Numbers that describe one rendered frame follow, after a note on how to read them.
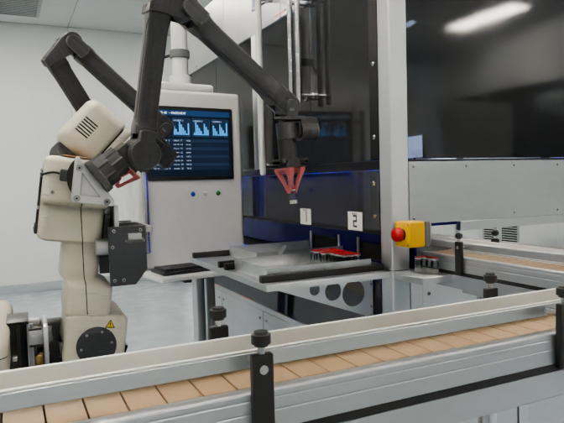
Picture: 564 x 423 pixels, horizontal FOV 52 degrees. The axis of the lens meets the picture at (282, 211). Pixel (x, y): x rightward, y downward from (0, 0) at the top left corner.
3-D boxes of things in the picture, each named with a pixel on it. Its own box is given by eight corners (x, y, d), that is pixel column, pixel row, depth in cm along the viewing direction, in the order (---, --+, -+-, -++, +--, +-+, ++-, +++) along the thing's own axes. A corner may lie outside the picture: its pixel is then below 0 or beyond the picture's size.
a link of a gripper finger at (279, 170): (309, 191, 167) (306, 159, 167) (291, 193, 162) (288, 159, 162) (293, 193, 172) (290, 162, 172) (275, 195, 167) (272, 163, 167)
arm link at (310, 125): (273, 99, 168) (287, 99, 161) (306, 100, 174) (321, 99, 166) (273, 140, 170) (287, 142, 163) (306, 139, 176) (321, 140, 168)
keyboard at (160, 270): (237, 262, 252) (237, 256, 252) (253, 265, 240) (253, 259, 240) (150, 272, 230) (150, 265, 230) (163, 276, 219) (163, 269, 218)
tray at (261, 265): (328, 260, 196) (327, 250, 196) (371, 270, 173) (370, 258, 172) (234, 268, 182) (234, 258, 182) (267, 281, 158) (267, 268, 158)
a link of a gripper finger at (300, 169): (308, 191, 166) (305, 159, 166) (290, 193, 162) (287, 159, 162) (292, 193, 172) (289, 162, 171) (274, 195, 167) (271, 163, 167)
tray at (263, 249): (309, 248, 232) (308, 240, 231) (342, 255, 208) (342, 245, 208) (229, 255, 217) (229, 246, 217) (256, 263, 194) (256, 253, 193)
